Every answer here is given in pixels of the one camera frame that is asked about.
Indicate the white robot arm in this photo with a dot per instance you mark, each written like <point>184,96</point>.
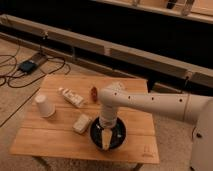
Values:
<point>194,109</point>

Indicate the white paper cup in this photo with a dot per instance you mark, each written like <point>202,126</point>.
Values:
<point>45,106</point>

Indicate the wooden table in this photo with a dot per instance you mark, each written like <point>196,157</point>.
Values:
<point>54,136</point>

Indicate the white small box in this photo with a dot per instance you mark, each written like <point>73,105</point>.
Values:
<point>82,123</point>

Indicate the long wooden beam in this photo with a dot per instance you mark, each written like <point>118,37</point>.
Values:
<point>173,67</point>

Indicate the black ceramic bowl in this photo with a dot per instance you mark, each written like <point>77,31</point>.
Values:
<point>118,134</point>

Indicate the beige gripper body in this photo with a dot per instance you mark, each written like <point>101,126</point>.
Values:
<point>106,135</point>

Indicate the black power adapter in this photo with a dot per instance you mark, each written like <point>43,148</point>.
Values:
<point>27,67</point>

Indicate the white tube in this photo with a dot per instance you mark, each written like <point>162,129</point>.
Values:
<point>72,97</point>

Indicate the small red brown object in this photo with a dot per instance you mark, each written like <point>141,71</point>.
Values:
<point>94,94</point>

